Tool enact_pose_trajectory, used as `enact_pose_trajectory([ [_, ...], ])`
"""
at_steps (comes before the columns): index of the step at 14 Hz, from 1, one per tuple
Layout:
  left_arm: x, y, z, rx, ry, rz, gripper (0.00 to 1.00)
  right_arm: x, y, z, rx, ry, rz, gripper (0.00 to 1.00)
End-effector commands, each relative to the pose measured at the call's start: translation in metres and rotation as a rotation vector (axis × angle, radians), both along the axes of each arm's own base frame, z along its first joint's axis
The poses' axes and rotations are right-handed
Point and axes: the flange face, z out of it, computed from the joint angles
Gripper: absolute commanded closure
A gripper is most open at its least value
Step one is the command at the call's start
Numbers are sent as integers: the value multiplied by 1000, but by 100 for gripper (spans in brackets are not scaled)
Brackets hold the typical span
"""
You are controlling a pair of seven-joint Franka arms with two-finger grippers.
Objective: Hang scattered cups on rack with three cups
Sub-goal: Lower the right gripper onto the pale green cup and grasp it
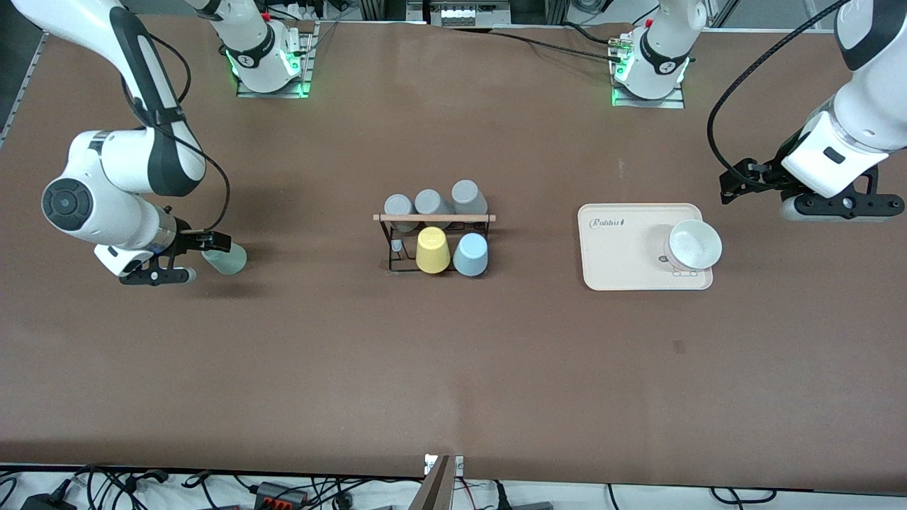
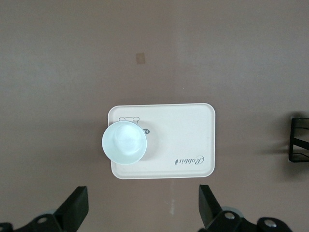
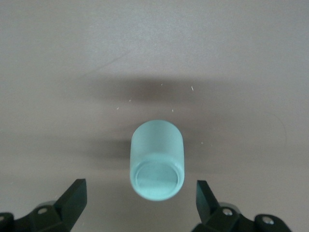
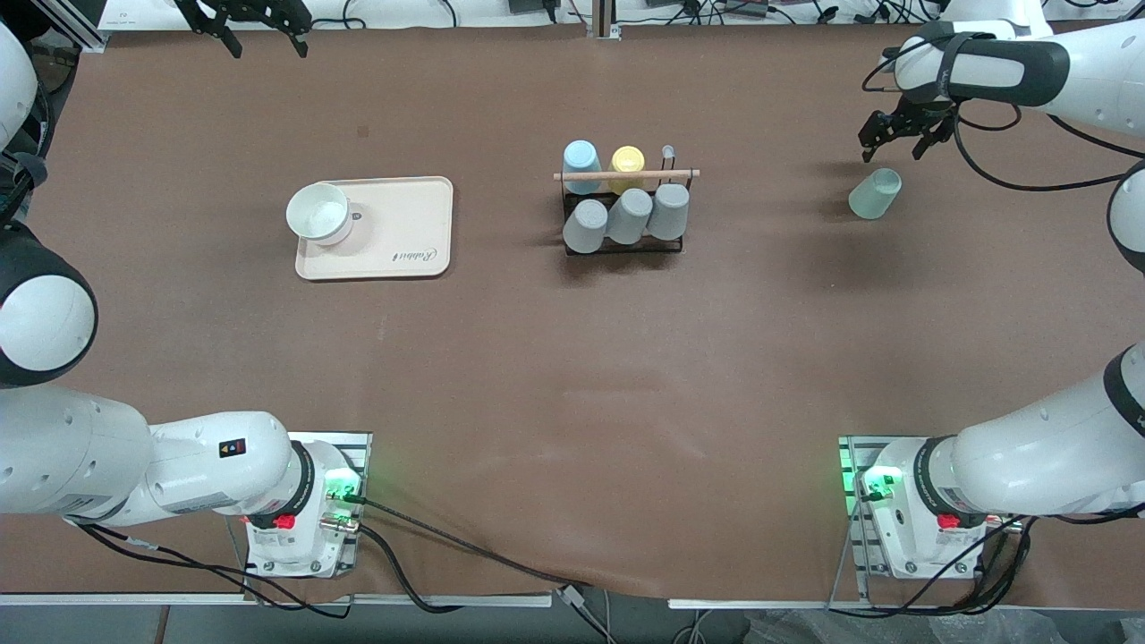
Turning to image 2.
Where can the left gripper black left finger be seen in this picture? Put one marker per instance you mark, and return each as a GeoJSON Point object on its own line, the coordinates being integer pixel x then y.
{"type": "Point", "coordinates": [70, 212]}

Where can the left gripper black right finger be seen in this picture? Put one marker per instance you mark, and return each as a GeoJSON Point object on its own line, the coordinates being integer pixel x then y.
{"type": "Point", "coordinates": [212, 217]}

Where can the cream rabbit print tray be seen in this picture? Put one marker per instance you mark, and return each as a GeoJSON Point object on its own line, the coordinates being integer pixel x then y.
{"type": "Point", "coordinates": [181, 135]}

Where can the white bowl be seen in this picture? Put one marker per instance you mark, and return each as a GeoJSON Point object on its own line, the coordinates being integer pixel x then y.
{"type": "Point", "coordinates": [124, 142]}

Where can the small brown tape patch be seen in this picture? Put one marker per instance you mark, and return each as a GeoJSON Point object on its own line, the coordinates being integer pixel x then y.
{"type": "Point", "coordinates": [140, 58]}

